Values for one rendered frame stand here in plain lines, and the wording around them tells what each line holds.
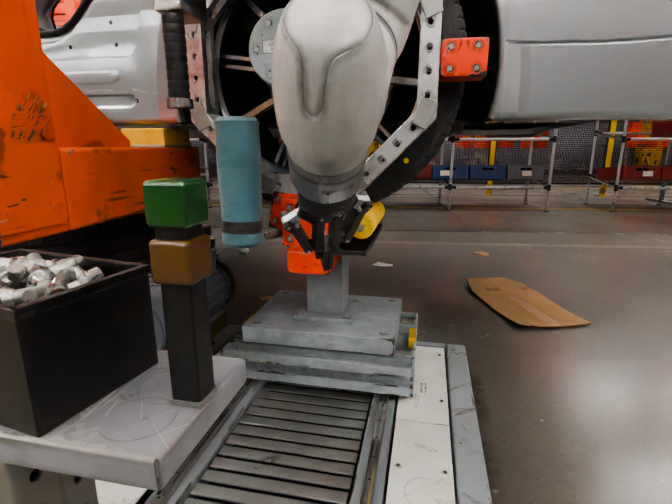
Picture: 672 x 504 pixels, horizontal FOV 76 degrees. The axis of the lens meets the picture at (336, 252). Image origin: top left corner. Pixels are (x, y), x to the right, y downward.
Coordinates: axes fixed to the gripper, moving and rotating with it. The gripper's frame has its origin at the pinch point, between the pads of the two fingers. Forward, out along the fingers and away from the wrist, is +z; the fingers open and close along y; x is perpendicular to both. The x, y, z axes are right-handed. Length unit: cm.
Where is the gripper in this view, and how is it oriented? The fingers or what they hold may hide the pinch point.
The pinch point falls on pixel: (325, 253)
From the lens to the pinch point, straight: 70.1
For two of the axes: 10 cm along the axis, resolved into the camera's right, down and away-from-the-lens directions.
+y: 9.5, -2.6, 1.6
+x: -3.0, -8.5, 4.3
